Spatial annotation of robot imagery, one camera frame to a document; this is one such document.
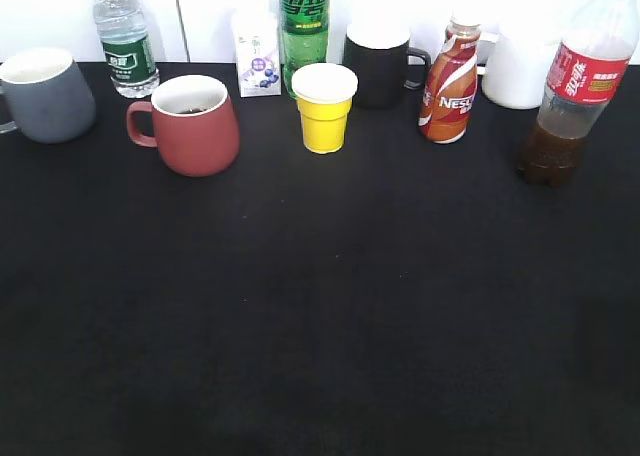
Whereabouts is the coca-cola bottle red label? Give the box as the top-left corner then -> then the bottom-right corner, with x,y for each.
516,0 -> 639,187

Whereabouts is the white yogurt drink carton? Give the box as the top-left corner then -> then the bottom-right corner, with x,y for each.
231,10 -> 282,98

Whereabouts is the yellow paper cup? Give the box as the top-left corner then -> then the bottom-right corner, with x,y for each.
291,63 -> 358,154

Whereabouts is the white ceramic mug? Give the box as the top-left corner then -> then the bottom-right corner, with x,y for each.
477,28 -> 560,110

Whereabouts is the clear water bottle green label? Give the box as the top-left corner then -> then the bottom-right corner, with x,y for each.
92,0 -> 160,99

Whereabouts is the grey ceramic mug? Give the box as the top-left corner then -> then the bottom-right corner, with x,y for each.
1,47 -> 97,144

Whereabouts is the black ceramic mug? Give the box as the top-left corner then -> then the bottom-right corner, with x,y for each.
342,20 -> 432,109

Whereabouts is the red ceramic mug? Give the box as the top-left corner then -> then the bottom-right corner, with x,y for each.
125,75 -> 240,177

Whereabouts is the green sprite bottle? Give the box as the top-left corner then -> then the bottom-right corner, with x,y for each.
279,0 -> 330,98

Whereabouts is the brown nescafe bottle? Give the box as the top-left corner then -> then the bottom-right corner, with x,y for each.
418,2 -> 481,144

